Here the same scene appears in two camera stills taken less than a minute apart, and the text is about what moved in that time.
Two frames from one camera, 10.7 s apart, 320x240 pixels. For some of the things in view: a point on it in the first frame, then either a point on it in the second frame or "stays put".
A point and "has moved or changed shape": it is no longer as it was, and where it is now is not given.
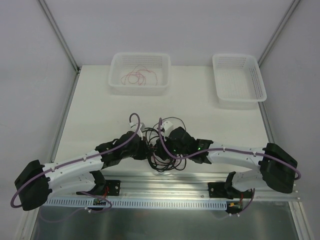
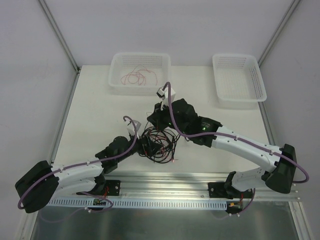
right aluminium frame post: (278, 31) stays put
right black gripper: (160, 149) → (155, 118)
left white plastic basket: (137, 74) stays put
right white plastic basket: (239, 82) stays put
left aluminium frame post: (60, 36) stays put
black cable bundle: (178, 162) has moved or changed shape
